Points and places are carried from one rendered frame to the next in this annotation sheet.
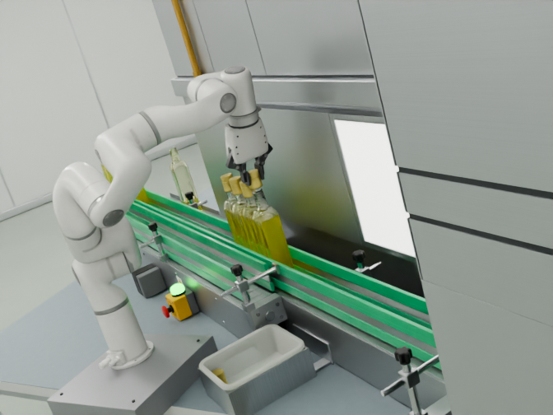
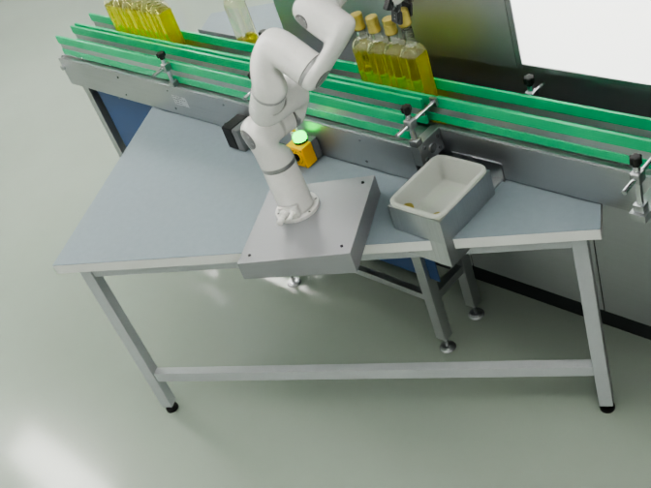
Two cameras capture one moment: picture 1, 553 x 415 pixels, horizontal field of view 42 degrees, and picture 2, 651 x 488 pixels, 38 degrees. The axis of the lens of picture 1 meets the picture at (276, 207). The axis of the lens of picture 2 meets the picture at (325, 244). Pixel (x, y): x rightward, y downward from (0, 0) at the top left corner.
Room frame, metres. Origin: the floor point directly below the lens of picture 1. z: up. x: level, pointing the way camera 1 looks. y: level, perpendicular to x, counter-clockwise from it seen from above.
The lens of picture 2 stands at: (-0.37, 0.78, 2.29)
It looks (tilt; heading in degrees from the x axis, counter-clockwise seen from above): 37 degrees down; 351
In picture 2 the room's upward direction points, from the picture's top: 21 degrees counter-clockwise
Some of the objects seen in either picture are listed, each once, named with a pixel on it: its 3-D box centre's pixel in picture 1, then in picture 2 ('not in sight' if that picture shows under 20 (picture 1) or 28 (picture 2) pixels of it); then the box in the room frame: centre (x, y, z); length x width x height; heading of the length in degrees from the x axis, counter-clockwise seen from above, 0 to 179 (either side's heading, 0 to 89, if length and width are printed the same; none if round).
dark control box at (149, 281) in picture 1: (149, 281); (241, 133); (2.27, 0.48, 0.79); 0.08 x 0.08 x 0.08; 25
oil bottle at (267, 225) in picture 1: (273, 243); (419, 77); (1.78, 0.03, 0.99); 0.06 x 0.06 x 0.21; 25
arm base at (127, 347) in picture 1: (118, 334); (286, 190); (1.73, 0.49, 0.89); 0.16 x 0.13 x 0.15; 140
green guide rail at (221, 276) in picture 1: (134, 228); (201, 77); (2.47, 0.51, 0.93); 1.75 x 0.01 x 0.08; 25
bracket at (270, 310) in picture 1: (267, 314); (428, 146); (1.67, 0.10, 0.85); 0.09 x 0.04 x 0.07; 115
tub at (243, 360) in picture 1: (255, 368); (441, 197); (1.51, 0.16, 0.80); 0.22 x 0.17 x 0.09; 116
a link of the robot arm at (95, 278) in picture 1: (103, 277); (269, 137); (1.74, 0.48, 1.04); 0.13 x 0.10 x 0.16; 107
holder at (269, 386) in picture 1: (266, 366); (448, 193); (1.52, 0.13, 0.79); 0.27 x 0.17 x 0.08; 115
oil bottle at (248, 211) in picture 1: (262, 239); (403, 74); (1.83, 0.06, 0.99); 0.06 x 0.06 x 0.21; 26
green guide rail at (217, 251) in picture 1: (153, 220); (218, 66); (2.50, 0.44, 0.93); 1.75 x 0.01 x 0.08; 25
